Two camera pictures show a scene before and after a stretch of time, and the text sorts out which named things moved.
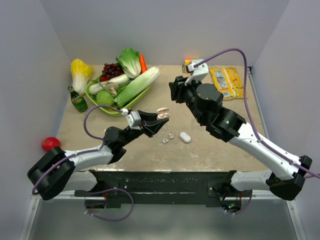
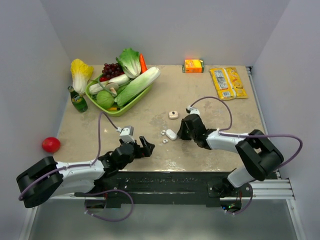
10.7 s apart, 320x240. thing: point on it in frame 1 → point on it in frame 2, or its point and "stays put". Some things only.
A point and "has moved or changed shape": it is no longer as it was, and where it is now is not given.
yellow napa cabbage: [81, 73] stays put
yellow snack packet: [229, 80] stays put
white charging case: [185, 137] has moved or changed shape
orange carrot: [143, 66] stays put
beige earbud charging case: [163, 113] → [173, 116]
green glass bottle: [78, 101] stays put
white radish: [120, 79] stays put
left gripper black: [149, 124] → [142, 151]
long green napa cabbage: [136, 84] stays put
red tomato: [49, 143] stays put
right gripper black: [178, 87] → [181, 133]
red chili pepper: [102, 79] stays put
